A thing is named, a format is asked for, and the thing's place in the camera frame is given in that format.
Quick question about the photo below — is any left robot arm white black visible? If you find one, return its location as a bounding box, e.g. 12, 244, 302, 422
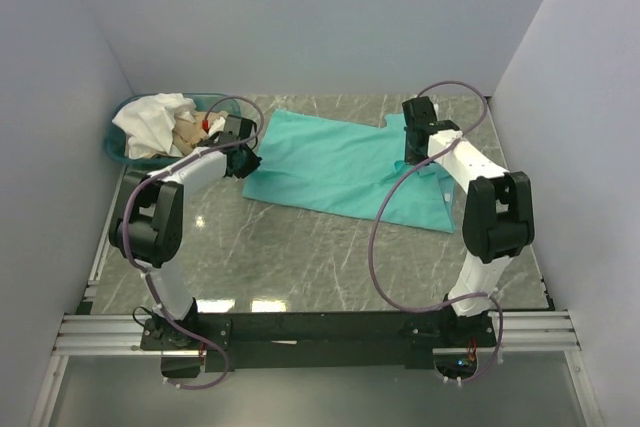
109, 115, 261, 349

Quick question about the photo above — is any beige t shirt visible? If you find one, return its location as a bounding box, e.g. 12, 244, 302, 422
172, 111, 228, 156

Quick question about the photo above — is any aluminium frame rail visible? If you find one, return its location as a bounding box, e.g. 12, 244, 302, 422
52, 311, 581, 356

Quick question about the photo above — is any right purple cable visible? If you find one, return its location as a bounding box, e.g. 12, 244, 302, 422
368, 79, 504, 386

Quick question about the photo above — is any white t shirt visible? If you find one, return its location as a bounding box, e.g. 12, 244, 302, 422
112, 93, 196, 160

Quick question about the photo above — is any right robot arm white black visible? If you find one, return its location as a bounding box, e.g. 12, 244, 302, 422
402, 97, 535, 346

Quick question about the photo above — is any teal t shirt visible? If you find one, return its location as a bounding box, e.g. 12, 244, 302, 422
243, 110, 455, 233

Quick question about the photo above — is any teal plastic basket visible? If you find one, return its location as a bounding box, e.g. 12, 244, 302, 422
103, 93, 241, 170

